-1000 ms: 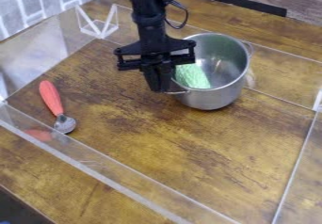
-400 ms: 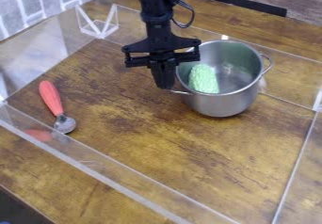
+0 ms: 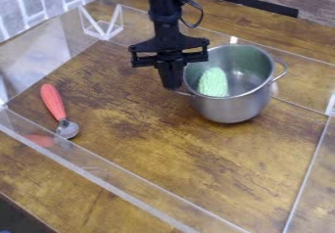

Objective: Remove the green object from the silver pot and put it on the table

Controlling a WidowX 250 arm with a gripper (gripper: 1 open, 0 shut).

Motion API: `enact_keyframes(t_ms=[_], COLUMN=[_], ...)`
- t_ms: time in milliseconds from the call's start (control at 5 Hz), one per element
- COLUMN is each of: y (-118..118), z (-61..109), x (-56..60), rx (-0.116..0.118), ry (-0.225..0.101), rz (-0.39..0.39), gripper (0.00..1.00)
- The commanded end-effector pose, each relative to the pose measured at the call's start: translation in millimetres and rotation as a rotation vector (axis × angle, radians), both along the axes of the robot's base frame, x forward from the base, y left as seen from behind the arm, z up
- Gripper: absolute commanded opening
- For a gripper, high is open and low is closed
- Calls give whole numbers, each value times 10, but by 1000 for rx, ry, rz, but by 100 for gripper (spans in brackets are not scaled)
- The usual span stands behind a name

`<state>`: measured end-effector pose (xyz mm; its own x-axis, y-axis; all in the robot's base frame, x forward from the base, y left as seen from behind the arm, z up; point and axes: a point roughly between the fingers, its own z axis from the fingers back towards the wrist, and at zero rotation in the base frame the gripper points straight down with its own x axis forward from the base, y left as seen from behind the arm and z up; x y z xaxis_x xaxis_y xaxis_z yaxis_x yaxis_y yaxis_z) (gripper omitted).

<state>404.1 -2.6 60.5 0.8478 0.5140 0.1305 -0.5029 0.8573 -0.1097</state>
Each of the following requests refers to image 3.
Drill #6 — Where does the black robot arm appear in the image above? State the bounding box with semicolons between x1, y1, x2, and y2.
128;0;210;90

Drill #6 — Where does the black strip on wall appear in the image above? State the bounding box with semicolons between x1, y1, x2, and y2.
223;0;299;18

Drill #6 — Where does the black cable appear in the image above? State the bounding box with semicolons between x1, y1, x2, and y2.
178;0;206;29

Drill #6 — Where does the orange handled metal spoon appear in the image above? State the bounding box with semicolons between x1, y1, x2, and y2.
40;84;80;139

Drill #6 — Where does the silver metal pot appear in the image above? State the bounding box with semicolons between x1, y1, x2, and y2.
178;44;288;123

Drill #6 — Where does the clear acrylic enclosure wall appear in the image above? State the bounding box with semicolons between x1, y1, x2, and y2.
0;108;250;233

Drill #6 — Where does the clear acrylic corner bracket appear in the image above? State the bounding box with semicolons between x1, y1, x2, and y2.
79;4;123;40

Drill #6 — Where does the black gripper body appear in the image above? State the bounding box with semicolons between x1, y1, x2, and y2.
128;13;210;69

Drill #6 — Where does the green knitted object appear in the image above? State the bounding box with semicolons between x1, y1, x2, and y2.
198;68;228;97

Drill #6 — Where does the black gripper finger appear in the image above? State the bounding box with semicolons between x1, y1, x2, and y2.
158;61;175;89
172;60;187;89

